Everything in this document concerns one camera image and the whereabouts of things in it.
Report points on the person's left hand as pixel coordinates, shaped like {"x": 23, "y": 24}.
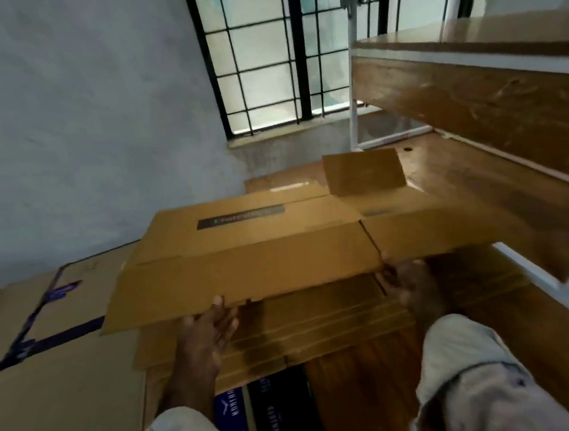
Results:
{"x": 208, "y": 339}

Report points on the person's right hand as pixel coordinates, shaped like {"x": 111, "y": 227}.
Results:
{"x": 415, "y": 286}

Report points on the stack of brown cartons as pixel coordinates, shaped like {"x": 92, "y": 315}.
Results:
{"x": 249, "y": 265}

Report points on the brown cardboard box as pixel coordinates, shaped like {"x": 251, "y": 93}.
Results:
{"x": 304, "y": 330}

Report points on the stack of cardboard boxes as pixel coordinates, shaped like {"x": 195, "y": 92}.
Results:
{"x": 61, "y": 391}

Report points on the person's left forearm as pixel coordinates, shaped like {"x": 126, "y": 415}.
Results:
{"x": 190, "y": 385}

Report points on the person's right forearm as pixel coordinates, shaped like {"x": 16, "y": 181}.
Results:
{"x": 434, "y": 311}

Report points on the person's light grey shirt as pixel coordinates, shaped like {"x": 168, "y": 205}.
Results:
{"x": 478, "y": 384}

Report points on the wooden table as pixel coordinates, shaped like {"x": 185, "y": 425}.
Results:
{"x": 365, "y": 394}

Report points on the white metal shelf rack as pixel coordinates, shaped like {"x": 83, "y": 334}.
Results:
{"x": 559, "y": 288}

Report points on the black framed window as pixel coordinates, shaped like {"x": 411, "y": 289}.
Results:
{"x": 299, "y": 43}

